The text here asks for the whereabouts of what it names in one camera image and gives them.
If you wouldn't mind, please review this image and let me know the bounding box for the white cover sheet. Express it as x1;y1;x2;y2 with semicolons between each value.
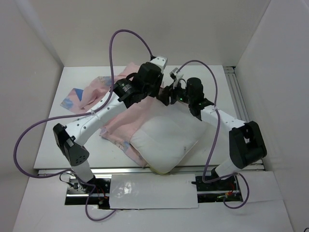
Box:
109;174;198;210

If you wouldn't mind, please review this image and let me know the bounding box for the aluminium front rail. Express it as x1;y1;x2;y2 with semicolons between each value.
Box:
38;163;265;175

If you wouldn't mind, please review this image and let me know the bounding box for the aluminium side rail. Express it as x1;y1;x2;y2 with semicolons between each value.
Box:
223;66;264;170

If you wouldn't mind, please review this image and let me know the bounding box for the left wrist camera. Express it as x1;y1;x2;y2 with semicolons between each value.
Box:
150;56;168;72

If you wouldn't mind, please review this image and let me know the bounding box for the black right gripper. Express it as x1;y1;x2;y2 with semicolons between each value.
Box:
156;79;193;106

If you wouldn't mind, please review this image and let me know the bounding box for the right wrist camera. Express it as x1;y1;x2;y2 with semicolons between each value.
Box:
169;68;183;85

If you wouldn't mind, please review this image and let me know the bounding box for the pink printed pillowcase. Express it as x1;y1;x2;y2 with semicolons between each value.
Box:
60;62;169;169

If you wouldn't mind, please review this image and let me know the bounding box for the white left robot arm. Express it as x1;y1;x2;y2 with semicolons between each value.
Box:
53;57;167;193

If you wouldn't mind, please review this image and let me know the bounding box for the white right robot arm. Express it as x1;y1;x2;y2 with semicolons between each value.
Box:
169;77;267;189

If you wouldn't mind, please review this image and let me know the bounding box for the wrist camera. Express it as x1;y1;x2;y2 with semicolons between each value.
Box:
169;68;183;85
150;56;168;72

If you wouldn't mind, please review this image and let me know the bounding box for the white pillow yellow trim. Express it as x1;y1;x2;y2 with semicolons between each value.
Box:
130;100;207;174

